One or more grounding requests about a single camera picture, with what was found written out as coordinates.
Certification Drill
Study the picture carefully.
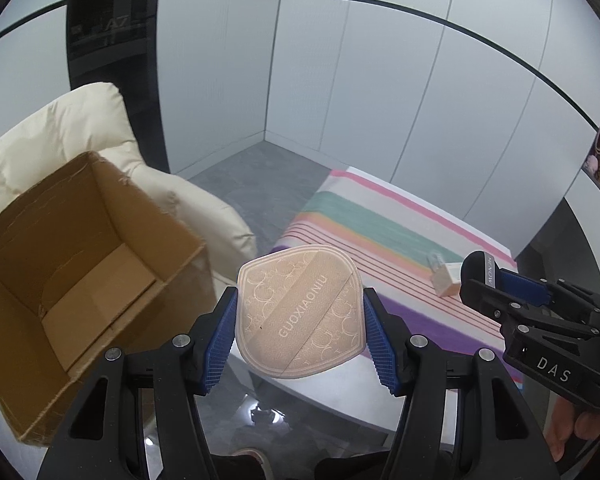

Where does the small white box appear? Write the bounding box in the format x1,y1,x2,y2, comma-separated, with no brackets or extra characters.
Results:
433,262,464,299

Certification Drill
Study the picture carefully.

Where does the black glass wall panel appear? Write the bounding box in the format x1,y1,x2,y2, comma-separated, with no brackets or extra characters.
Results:
66,0,172,174

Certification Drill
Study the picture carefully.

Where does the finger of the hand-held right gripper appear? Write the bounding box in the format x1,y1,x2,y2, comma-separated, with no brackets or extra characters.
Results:
499,268,600,314
460,250,600,337

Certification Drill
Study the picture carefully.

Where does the striped pastel cloth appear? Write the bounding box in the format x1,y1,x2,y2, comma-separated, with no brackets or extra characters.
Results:
272,167,524,392

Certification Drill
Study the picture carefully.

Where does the cream padded armchair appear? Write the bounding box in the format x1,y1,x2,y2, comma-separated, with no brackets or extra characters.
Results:
0,82,259,461

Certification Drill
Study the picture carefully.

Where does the brown cardboard box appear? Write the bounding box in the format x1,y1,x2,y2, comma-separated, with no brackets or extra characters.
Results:
0,151,209,449

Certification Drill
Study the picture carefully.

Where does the beige powder puff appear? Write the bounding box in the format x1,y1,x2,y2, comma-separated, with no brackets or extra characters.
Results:
235,246,369,380

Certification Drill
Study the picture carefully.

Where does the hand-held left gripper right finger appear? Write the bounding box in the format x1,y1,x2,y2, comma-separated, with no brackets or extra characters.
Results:
362,287,562,480

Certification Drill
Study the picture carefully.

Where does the dark shelf unit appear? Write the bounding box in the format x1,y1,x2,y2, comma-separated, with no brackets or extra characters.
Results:
519,95,600,306

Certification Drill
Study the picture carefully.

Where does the person's right hand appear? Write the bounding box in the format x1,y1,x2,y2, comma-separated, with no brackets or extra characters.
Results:
542,396,600,463

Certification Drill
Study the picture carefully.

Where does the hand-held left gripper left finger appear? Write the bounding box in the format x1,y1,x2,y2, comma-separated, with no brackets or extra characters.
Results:
36,287,239,480

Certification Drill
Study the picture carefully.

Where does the white table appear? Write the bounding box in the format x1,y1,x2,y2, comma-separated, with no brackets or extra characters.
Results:
227,240,522,453

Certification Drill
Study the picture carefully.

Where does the beige slipper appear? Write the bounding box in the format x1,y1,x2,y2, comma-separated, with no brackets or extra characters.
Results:
229,448,269,480

